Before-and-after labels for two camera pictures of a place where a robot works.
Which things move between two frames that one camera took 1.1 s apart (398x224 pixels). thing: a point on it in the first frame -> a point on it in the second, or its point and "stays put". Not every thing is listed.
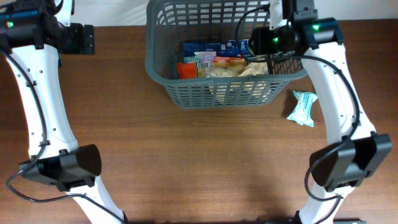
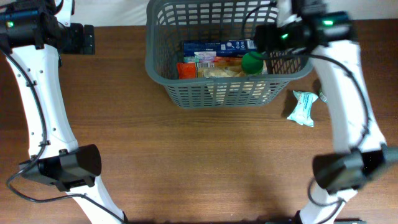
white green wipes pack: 302,113 stays put
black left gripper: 80,46 stays put
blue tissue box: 230,48 stays put
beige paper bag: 238,93 -> 222,67
